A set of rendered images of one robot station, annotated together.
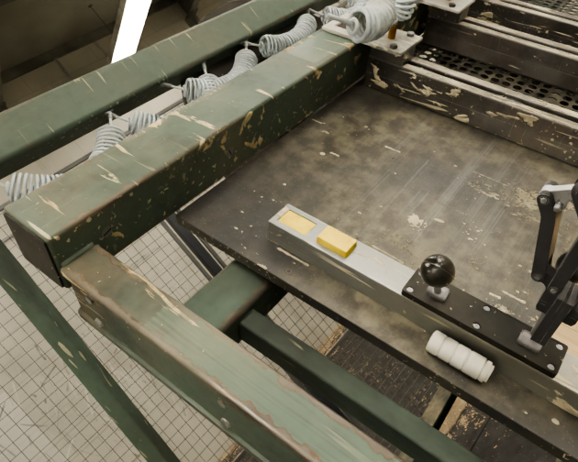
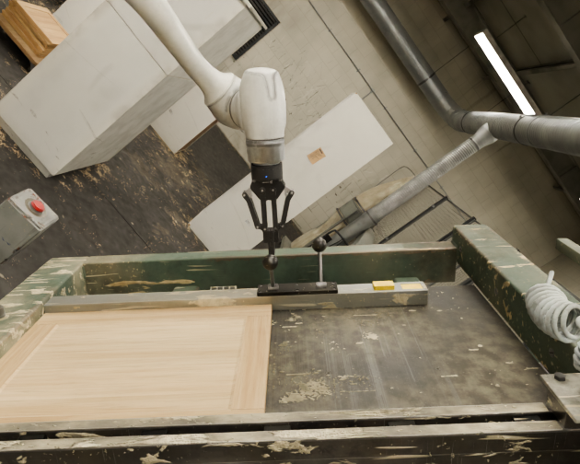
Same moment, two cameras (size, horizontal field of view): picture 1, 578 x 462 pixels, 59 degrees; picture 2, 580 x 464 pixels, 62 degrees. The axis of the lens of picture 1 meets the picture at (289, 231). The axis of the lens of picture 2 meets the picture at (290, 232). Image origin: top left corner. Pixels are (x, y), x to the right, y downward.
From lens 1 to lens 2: 154 cm
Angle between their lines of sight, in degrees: 109
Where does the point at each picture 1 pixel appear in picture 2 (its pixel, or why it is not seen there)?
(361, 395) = not seen: hidden behind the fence
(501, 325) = (287, 287)
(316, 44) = not seen: outside the picture
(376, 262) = (358, 288)
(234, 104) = (523, 280)
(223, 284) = not seen: hidden behind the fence
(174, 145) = (493, 255)
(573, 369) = (251, 293)
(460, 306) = (307, 285)
